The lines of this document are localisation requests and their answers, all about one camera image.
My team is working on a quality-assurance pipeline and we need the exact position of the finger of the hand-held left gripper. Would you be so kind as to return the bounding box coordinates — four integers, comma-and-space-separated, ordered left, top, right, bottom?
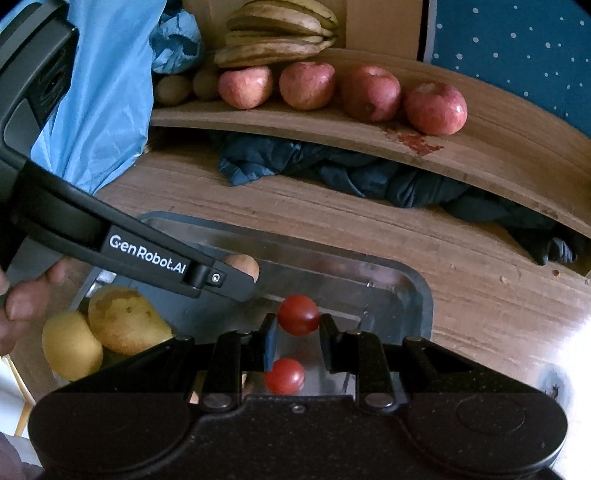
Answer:
185, 264, 257, 303

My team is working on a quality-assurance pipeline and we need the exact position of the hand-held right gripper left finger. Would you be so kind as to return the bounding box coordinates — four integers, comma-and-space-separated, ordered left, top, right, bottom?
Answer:
51, 314, 279, 414

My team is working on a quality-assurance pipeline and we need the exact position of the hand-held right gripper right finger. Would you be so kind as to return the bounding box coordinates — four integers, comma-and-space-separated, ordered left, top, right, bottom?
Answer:
320, 314, 539, 414

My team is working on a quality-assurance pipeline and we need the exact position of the tan round fruit drawn face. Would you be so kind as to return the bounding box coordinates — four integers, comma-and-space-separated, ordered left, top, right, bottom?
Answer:
224, 255, 260, 283

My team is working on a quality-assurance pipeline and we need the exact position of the red cherry tomato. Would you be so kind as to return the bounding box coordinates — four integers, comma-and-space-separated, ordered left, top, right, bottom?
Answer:
264, 358, 306, 395
277, 295, 321, 336

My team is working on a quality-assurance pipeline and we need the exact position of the metal tray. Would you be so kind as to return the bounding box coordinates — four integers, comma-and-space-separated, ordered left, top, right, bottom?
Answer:
69, 211, 435, 398

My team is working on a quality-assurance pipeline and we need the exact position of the yellow-brown mango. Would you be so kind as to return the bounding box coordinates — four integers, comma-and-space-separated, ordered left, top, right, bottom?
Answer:
88, 286, 176, 356

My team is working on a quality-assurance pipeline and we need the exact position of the yellow pear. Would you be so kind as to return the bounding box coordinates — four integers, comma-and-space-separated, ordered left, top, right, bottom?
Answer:
41, 310, 104, 381

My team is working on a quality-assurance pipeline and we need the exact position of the person's left hand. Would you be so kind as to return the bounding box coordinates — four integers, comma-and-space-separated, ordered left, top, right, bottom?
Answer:
0, 258, 72, 357

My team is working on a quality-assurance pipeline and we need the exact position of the light blue cloth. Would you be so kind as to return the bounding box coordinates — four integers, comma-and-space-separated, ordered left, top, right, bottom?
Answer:
30, 0, 168, 195

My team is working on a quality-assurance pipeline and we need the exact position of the brown kiwi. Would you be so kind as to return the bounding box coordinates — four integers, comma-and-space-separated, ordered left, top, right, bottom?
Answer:
154, 74, 194, 106
192, 67, 221, 101

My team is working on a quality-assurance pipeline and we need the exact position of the dark blue cloth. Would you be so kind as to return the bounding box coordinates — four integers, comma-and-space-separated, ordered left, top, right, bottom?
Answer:
217, 131, 578, 266

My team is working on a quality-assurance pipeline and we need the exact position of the red apple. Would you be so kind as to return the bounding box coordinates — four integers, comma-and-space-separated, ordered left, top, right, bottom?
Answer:
404, 82, 468, 136
279, 61, 336, 110
218, 66, 274, 110
341, 65, 402, 123

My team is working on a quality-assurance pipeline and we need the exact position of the crumpled blue plastic bag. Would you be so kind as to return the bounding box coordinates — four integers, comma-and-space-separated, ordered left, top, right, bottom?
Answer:
150, 9, 205, 75

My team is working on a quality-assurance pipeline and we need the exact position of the bunch of ripe bananas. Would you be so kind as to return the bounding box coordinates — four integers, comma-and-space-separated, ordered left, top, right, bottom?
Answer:
213, 0, 339, 69

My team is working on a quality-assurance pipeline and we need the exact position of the curved wooden shelf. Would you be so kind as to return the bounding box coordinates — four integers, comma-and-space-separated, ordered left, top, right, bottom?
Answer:
150, 46, 591, 241

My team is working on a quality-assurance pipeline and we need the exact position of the blue white-dotted board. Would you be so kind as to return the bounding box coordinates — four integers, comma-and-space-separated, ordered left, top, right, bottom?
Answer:
418, 0, 591, 139

